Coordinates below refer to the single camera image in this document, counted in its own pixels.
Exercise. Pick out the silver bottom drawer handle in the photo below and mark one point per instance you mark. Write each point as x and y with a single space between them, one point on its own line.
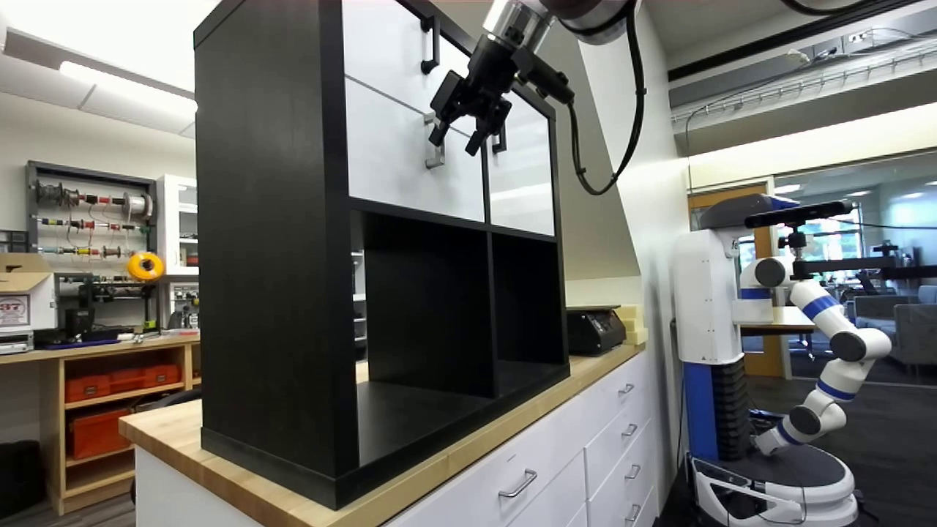
434 155

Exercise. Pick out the grey tool wall rack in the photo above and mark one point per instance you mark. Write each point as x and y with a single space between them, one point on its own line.
86 218

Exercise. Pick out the white machine with cardboard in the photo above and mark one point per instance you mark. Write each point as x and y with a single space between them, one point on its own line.
27 299

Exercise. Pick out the white right cabinet door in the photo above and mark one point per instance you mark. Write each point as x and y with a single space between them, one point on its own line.
518 173

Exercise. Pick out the white and blue mobile robot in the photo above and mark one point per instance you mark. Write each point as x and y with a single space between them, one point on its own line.
759 469

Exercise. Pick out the orange bin shelf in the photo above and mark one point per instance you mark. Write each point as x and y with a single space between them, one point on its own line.
93 433
93 384

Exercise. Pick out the orange bin lower shelf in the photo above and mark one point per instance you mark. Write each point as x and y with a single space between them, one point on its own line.
93 433

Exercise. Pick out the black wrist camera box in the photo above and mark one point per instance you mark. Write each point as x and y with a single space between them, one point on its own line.
541 78

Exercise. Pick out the black top drawer handle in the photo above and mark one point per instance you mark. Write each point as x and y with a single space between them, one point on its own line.
431 46

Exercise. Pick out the orange bin upper shelf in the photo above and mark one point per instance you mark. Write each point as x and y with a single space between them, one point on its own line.
93 384

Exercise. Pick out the white bottom left drawer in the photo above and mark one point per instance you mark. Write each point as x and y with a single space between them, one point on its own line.
388 158

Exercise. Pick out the white drawer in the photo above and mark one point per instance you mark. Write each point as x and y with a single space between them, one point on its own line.
388 158
383 48

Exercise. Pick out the black cube shelf cabinet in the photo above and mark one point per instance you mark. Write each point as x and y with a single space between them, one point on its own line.
344 341

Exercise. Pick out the black box on counter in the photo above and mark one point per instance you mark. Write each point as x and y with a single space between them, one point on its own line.
591 331

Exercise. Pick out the white counter with drawers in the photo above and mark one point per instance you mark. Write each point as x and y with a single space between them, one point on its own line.
525 467

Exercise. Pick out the wooden workbench with shelves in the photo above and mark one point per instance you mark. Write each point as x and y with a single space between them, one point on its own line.
76 483

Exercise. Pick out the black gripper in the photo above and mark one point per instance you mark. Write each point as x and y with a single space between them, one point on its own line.
474 94

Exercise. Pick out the white top left drawer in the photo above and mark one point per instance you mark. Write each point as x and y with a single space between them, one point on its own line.
383 48

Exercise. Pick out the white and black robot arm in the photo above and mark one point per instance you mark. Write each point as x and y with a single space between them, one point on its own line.
591 22

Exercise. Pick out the yellow tape roll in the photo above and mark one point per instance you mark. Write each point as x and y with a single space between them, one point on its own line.
145 268

